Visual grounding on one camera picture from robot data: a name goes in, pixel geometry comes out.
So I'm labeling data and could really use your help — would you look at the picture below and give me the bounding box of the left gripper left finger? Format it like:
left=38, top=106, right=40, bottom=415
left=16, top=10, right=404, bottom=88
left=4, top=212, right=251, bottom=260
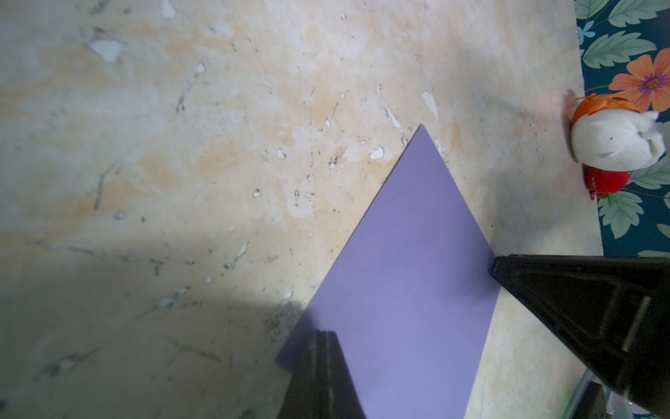
left=277, top=331, right=327, bottom=419

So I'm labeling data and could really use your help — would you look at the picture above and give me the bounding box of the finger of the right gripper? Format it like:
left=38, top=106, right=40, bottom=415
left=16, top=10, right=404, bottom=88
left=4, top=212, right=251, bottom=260
left=490, top=255, right=669, bottom=417

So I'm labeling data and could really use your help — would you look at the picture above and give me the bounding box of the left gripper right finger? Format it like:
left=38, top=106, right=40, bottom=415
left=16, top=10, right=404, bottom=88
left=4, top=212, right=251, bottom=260
left=326, top=332, right=366, bottom=419

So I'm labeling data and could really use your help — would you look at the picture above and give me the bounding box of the purple square paper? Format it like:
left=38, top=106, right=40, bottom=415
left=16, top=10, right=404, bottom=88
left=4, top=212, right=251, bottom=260
left=277, top=127, right=499, bottom=418

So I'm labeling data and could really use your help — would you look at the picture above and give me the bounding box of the red plush toy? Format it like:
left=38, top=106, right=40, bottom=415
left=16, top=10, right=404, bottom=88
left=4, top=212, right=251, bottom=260
left=582, top=164, right=632, bottom=200

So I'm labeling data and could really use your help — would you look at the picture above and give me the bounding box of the orange white plush toy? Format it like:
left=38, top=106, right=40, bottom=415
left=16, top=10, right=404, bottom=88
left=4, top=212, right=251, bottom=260
left=569, top=94, right=669, bottom=172

